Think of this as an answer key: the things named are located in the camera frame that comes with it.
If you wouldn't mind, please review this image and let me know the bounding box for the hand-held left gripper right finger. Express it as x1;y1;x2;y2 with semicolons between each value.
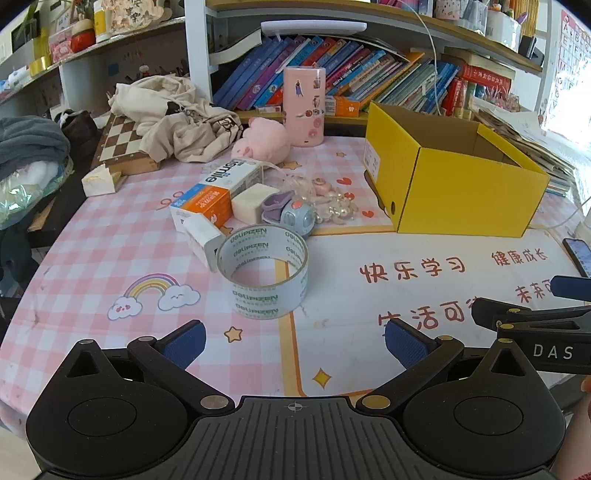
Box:
355;318;536;414

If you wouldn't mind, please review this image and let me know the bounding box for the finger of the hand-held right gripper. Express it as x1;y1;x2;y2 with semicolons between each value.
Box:
549;275;591;302
471;298;591;329

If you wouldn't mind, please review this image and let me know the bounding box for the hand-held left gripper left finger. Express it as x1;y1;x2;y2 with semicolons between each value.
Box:
60;320;236;414

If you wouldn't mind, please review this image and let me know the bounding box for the clear packing tape roll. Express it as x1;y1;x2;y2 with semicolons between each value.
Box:
217;224;309;320

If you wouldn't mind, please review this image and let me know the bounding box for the white power adapter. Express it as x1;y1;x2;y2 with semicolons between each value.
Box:
185;215;236;273

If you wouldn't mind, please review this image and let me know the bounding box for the yellow cardboard box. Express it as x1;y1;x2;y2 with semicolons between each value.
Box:
364;102;551;238

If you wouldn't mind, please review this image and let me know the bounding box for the pearl ribbon hair accessory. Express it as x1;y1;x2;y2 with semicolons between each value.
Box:
277;161;358;225

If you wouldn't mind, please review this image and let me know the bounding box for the white soap block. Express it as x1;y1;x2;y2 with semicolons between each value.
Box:
231;183;281;222

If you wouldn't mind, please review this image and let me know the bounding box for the white orange toothpaste box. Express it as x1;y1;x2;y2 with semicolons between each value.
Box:
169;158;265;232

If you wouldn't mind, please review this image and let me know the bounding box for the purple blue toy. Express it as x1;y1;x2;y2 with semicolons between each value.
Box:
261;191;317;229

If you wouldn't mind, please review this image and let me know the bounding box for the pink sticker cylinder container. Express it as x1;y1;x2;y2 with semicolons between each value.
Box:
283;66;327;148

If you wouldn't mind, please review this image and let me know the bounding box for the person's right hand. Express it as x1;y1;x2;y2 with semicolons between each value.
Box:
551;375;591;480

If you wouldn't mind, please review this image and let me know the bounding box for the black smartphone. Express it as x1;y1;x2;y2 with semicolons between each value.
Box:
562;237;591;278

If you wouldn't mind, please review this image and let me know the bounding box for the pink checked desk mat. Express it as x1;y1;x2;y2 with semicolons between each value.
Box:
0;134;591;416

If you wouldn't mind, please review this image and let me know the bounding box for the stack of magazines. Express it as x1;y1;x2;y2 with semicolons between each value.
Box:
471;108;578;197

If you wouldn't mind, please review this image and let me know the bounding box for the cream cloth bag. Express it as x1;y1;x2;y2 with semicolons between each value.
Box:
107;75;244;163

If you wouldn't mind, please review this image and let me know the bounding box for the wooden chessboard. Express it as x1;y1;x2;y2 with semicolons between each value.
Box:
90;113;160;177

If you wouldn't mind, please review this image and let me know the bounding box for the iridescent plastic bag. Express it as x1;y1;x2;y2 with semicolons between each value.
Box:
0;157;75;230

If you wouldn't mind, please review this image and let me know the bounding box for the pink plush toy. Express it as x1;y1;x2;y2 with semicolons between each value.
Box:
231;117;293;163

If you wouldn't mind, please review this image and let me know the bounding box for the dark brown bag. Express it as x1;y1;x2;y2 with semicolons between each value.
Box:
55;109;100;153

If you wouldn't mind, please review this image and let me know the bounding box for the small orange white box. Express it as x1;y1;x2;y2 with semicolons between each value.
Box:
332;95;361;117

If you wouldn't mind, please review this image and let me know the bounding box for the grey blanket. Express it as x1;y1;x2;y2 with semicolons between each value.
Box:
0;115;71;168

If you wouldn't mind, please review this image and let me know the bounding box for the white pen holder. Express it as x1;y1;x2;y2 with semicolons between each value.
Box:
487;9;522;51

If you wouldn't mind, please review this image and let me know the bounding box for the row of colourful books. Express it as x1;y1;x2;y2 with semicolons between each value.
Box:
212;34;513;116

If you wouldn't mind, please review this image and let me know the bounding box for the white bookshelf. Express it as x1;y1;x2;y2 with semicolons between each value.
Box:
0;0;546;134

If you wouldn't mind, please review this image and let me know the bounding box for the white lamp bar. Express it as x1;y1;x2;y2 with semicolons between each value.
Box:
260;20;368;35

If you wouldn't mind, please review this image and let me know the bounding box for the alphabet wall poster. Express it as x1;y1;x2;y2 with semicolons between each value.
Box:
538;9;591;134

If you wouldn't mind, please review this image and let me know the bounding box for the white cable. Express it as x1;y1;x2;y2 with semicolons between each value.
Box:
409;0;444;114

